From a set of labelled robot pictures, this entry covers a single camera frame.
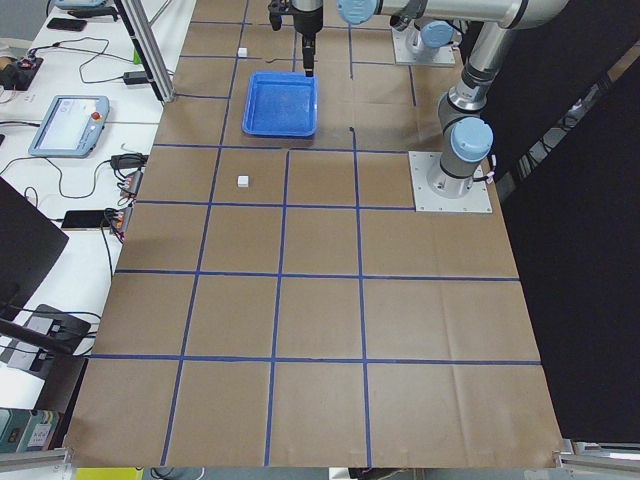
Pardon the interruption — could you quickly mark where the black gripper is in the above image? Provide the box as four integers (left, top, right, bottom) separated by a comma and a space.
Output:
292, 0, 321, 77

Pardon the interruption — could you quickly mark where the blue plastic tray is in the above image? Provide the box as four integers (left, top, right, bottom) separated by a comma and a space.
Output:
242, 71, 319, 138

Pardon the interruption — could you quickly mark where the black power adapter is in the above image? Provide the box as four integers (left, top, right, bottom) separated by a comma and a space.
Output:
122, 71, 149, 85

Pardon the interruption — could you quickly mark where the teach pendant tablet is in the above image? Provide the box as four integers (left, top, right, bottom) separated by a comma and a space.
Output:
28, 95, 110, 158

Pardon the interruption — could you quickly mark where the black smartphone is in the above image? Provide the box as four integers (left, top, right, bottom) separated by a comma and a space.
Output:
61, 210, 108, 231

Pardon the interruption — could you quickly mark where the black monitor stand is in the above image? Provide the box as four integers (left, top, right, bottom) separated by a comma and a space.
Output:
1, 304, 91, 354

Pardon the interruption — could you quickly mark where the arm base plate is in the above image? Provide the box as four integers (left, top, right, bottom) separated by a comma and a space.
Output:
408, 151, 493, 214
392, 29, 456, 67

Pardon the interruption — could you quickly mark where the aluminium frame post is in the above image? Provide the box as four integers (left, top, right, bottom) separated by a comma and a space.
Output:
114, 0, 175, 104

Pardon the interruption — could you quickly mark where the usb hub with cables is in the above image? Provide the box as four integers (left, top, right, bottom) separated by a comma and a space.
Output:
118, 170, 143, 198

